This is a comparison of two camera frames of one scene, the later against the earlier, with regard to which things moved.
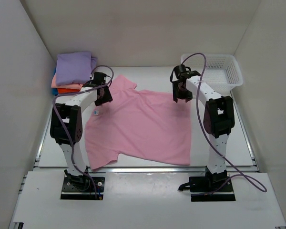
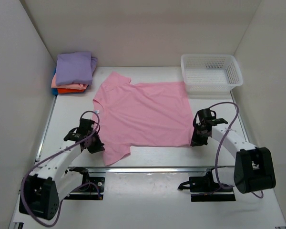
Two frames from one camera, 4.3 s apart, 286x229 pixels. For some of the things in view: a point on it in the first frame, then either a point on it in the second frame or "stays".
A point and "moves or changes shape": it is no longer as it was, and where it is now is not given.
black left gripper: [108, 98] → [98, 147]
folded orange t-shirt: [62, 90] stays
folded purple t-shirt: [74, 67] stays
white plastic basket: [222, 72] stays
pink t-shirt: [138, 124] moves or changes shape
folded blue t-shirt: [55, 90] stays
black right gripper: [177, 96] → [195, 141]
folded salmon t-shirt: [67, 86] stays
